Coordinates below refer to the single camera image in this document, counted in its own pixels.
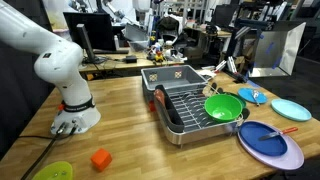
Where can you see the grey plastic bin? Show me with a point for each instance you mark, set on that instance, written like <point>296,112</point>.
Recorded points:
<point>166,78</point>

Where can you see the aluminium extrusion camera stand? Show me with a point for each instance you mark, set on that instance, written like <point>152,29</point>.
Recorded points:
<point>230,65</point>

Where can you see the black keyboard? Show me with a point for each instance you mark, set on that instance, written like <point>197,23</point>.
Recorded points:
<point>111,51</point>

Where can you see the green plastic bowl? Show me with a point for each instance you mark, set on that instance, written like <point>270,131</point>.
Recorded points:
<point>223,108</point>

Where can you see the dark green plate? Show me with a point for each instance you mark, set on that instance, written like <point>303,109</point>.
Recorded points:
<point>241,100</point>

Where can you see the red clamp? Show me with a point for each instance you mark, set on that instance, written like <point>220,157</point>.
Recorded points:
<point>152,106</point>

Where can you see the open stainless steel box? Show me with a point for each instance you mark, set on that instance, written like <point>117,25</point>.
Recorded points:
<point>276,50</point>

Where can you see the yellow toy figure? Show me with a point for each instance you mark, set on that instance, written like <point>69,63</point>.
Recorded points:
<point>158,55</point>

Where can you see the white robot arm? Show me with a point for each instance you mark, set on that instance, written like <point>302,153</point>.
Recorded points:
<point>60,66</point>

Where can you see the dark blue plate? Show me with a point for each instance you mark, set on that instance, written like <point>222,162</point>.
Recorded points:
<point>256,140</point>

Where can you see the brown spatula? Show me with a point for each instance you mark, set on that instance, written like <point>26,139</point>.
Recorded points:
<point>159,96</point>

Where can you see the clear plastic tub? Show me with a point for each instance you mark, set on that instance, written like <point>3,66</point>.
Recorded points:
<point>136,36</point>

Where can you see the black computer monitor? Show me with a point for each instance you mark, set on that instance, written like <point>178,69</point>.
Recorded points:
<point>100,30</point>

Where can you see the pale turquoise plate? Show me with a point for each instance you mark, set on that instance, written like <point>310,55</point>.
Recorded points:
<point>290,110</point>

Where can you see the sky blue plate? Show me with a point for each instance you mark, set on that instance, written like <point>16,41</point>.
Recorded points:
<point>245,95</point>

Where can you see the silver spoon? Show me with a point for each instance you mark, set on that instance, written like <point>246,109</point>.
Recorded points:
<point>255,95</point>

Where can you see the black power adapter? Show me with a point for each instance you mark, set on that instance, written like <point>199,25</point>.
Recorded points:
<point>131,59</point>

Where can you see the yellow-green plastic bowl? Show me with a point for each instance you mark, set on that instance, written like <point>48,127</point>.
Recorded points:
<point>55,171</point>

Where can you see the orange cube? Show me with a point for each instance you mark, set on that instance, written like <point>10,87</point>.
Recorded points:
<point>101,160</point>

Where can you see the lilac plate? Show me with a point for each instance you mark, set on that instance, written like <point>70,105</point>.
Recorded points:
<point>293,160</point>

